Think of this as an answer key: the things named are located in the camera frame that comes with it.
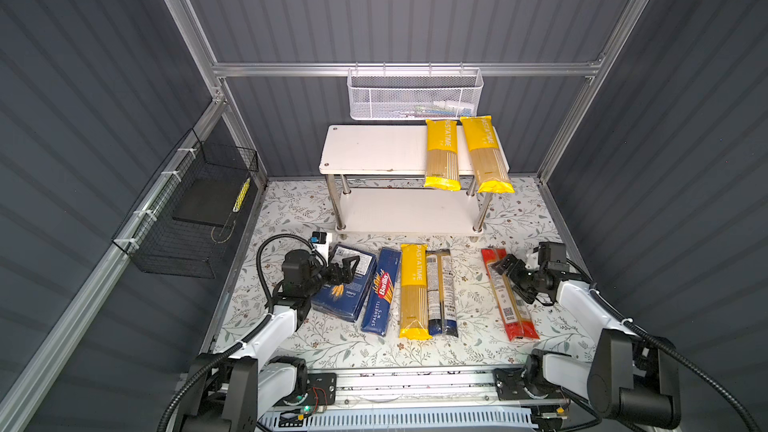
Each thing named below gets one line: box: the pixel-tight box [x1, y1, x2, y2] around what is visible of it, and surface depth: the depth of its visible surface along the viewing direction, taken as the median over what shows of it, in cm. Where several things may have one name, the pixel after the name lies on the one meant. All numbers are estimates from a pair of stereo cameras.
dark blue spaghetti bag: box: [425, 249, 459, 338], surface depth 88 cm
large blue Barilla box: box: [310, 244, 377, 323], surface depth 85 cm
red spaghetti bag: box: [481, 248, 540, 341], surface depth 86 cm
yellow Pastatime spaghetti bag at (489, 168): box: [460, 115, 515, 194], surface depth 77 cm
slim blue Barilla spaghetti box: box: [361, 247, 402, 337], surface depth 88 cm
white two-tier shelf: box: [319, 125, 492, 235], surface depth 98 cm
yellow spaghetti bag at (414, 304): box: [399, 244, 433, 340], surface depth 89 cm
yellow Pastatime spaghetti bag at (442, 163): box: [424, 119, 461, 192], surface depth 77 cm
